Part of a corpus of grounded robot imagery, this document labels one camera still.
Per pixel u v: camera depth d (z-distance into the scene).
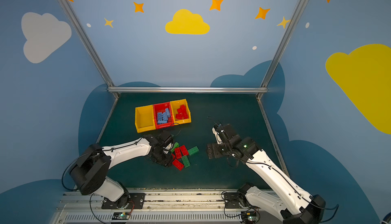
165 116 1.04
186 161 0.86
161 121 1.02
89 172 0.44
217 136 0.65
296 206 0.38
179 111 1.11
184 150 0.91
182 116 1.08
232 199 0.75
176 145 0.93
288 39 0.88
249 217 0.71
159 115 1.08
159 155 0.73
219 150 0.65
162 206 0.73
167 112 1.07
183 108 1.11
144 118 1.05
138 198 0.75
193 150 0.91
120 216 0.70
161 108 1.06
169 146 0.75
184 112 1.10
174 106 1.10
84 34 0.86
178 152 0.90
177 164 0.86
